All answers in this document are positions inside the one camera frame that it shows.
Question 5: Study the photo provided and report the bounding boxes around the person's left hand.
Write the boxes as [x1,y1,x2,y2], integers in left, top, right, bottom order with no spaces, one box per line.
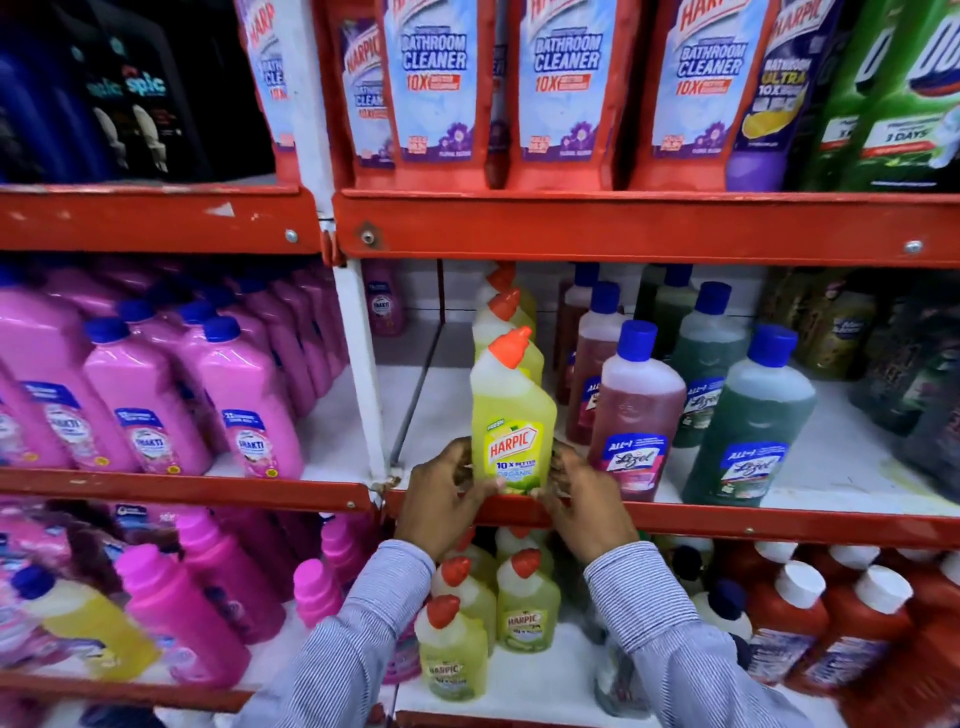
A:
[395,437,505,563]

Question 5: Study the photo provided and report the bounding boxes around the person's right hand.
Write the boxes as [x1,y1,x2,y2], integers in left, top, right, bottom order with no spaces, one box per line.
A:
[535,441,640,568]

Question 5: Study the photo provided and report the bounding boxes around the yellow-green toilet cleaner bottle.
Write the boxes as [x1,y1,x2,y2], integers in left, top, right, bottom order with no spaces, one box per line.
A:
[495,526,557,579]
[472,288,546,387]
[495,548,562,654]
[480,261,538,322]
[430,555,498,655]
[414,594,489,703]
[450,528,498,589]
[470,327,558,497]

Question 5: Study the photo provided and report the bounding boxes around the person's left forearm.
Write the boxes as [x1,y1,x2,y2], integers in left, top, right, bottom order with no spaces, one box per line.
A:
[238,540,437,728]

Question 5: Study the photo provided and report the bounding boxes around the person's right forearm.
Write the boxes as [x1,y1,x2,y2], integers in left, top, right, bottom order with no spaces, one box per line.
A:
[583,541,816,728]

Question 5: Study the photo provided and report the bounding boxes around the red liquid blue-capped bottle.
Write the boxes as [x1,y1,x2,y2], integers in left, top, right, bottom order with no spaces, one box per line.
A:
[554,262,601,406]
[565,281,628,447]
[587,320,687,503]

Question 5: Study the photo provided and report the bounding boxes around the white dark-capped bottle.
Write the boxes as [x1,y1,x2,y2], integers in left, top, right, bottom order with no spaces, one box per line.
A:
[670,544,714,598]
[692,578,754,670]

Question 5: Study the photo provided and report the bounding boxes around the small pink bottle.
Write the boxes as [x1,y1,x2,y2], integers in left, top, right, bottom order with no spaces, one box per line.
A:
[363,259,408,338]

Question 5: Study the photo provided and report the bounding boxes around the green liquid blue-capped bottle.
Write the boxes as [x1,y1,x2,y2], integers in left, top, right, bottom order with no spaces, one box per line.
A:
[681,324,818,508]
[651,264,699,363]
[669,281,750,450]

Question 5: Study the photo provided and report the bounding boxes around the group of magenta bottles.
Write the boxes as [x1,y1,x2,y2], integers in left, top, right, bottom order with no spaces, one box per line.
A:
[114,507,376,689]

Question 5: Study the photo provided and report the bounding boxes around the group of pink blue-capped bottles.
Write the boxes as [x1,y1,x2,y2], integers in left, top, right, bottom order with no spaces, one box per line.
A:
[0,258,351,481]

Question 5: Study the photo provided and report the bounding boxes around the group of red white-capped bottles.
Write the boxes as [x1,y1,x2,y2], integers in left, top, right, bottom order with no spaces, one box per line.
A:
[712,539,960,728]

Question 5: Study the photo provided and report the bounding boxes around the group of dark green pouches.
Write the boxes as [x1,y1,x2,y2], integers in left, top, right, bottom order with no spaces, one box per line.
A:
[849,296,960,505]

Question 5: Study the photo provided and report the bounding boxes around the row of red cleaner bottles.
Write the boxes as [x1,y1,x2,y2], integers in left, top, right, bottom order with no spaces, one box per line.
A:
[234,0,775,193]

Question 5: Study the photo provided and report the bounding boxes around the yellow liquid blue-capped bottle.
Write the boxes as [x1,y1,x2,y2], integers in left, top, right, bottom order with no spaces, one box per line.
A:
[10,563,161,684]

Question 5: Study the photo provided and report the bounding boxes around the purple cleaner bottle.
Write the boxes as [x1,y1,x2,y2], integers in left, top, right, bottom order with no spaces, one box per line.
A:
[725,0,843,193]

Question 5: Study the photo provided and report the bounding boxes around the green cleaner bottle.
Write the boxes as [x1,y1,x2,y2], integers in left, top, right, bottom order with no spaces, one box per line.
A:
[840,0,960,194]
[801,0,888,192]

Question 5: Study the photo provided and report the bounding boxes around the row of dark blue bottles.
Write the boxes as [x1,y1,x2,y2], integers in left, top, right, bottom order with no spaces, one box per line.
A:
[0,0,215,186]

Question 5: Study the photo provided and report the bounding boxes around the white shelf post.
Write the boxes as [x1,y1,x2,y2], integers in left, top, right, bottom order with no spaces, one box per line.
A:
[271,0,392,483]

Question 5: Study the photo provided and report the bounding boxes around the red metal shelf rail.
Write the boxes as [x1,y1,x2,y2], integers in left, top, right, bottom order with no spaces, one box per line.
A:
[0,183,324,254]
[0,467,375,516]
[0,669,258,714]
[381,489,960,551]
[333,189,960,270]

